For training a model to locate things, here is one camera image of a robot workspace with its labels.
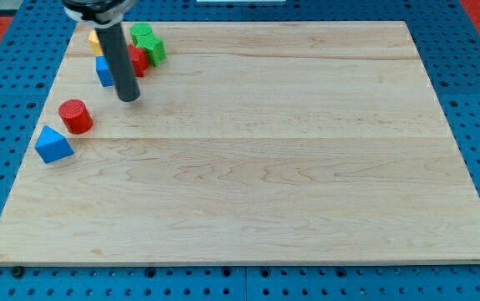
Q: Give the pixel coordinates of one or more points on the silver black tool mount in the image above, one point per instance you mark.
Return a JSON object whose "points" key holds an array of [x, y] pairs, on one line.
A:
{"points": [[98, 13]]}

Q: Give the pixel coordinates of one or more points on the red cylinder block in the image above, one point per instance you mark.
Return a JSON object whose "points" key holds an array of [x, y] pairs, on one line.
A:
{"points": [[75, 116]]}

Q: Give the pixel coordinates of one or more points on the green cylinder block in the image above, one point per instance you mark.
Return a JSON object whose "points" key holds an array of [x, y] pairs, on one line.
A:
{"points": [[139, 31]]}

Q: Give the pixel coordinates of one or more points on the yellow block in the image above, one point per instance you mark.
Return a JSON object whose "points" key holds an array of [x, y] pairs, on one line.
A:
{"points": [[94, 43]]}

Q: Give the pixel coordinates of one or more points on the wooden board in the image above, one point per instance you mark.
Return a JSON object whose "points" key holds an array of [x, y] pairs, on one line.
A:
{"points": [[252, 144]]}

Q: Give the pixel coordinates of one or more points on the blue triangle block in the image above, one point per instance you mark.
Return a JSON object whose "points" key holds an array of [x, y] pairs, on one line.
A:
{"points": [[52, 146]]}

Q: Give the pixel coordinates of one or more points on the blue cube block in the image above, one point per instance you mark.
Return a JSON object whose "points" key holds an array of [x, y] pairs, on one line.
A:
{"points": [[102, 70]]}

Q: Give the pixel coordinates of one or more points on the green star block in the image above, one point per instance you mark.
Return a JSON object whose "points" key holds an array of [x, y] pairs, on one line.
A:
{"points": [[154, 48]]}

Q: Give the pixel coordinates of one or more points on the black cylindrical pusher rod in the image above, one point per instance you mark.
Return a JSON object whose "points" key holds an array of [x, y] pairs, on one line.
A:
{"points": [[114, 47]]}

